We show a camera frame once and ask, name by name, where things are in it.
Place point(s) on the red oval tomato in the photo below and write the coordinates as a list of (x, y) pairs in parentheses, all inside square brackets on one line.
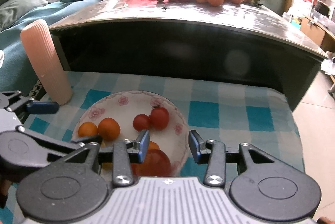
[(159, 118)]

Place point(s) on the dark glossy coffee table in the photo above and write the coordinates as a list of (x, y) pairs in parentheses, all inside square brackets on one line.
[(231, 43)]

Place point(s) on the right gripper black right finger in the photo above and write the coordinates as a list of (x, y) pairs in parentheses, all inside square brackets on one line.
[(202, 150)]

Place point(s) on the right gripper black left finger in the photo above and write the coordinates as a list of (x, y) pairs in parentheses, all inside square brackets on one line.
[(133, 151)]

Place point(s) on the small orange tangerine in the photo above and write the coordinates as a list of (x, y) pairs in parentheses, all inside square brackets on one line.
[(153, 146)]

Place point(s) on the pink ribbed cylinder vase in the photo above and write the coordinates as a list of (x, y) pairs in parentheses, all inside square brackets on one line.
[(41, 52)]

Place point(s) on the blue white checkered cloth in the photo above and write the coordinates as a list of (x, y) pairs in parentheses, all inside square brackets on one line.
[(226, 112)]

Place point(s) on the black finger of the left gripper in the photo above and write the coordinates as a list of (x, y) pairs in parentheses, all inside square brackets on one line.
[(42, 108), (82, 141)]

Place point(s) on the red cherry tomato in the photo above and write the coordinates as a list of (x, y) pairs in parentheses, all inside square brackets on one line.
[(141, 122)]

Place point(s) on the white floral ceramic plate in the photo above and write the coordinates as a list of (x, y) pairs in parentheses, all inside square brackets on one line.
[(125, 114)]

